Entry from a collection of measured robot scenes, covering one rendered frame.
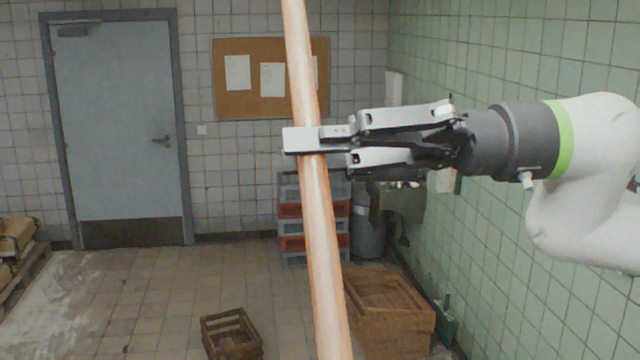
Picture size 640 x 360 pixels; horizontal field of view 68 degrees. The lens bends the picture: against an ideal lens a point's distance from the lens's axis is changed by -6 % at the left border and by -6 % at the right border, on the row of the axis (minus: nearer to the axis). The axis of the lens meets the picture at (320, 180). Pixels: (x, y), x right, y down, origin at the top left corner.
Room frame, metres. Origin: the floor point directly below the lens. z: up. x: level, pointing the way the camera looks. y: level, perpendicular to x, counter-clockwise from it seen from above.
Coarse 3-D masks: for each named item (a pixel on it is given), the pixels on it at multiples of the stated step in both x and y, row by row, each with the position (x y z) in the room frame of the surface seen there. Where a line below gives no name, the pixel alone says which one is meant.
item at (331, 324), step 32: (288, 0) 0.68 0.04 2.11; (288, 32) 0.64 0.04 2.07; (288, 64) 0.60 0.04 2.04; (320, 160) 0.50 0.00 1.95; (320, 192) 0.47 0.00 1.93; (320, 224) 0.44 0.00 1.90; (320, 256) 0.42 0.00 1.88; (320, 288) 0.39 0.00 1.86; (320, 320) 0.37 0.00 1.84; (320, 352) 0.36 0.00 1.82
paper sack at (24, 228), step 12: (12, 216) 3.90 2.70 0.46; (24, 216) 3.93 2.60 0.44; (12, 228) 3.67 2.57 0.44; (24, 228) 3.74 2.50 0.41; (36, 228) 3.94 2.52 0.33; (0, 240) 3.50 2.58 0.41; (12, 240) 3.52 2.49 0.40; (24, 240) 3.68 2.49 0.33; (0, 252) 3.46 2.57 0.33; (12, 252) 3.47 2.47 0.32
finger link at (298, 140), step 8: (288, 128) 0.51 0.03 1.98; (296, 128) 0.51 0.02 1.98; (304, 128) 0.51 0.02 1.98; (312, 128) 0.51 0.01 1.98; (288, 136) 0.50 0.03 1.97; (296, 136) 0.50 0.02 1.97; (304, 136) 0.51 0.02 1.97; (312, 136) 0.51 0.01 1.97; (288, 144) 0.50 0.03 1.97; (296, 144) 0.50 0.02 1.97; (304, 144) 0.50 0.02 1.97; (312, 144) 0.50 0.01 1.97; (320, 144) 0.50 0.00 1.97; (328, 144) 0.50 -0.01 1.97; (336, 144) 0.50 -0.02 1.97; (344, 144) 0.50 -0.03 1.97; (288, 152) 0.49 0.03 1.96; (296, 152) 0.49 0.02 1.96; (304, 152) 0.49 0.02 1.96; (312, 152) 0.50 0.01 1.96; (320, 152) 0.50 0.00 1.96; (328, 152) 0.50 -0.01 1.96; (336, 152) 0.50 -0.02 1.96; (344, 152) 0.50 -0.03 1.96
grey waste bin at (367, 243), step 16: (352, 192) 4.26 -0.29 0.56; (352, 208) 4.11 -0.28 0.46; (368, 208) 4.02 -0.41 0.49; (352, 224) 4.11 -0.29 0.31; (368, 224) 4.03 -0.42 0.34; (384, 224) 4.09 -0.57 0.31; (352, 240) 4.11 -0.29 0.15; (368, 240) 4.03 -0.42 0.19; (384, 240) 4.11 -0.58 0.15; (352, 256) 4.06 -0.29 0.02; (368, 256) 4.03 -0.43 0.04
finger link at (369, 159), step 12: (360, 156) 0.54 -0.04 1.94; (372, 156) 0.54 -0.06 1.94; (384, 156) 0.54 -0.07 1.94; (396, 156) 0.54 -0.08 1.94; (408, 156) 0.54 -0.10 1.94; (348, 168) 0.53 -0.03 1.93; (360, 168) 0.53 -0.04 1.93; (372, 168) 0.54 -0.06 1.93; (384, 168) 0.54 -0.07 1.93; (408, 168) 0.54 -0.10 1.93; (420, 168) 0.54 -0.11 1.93; (432, 168) 0.54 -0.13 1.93
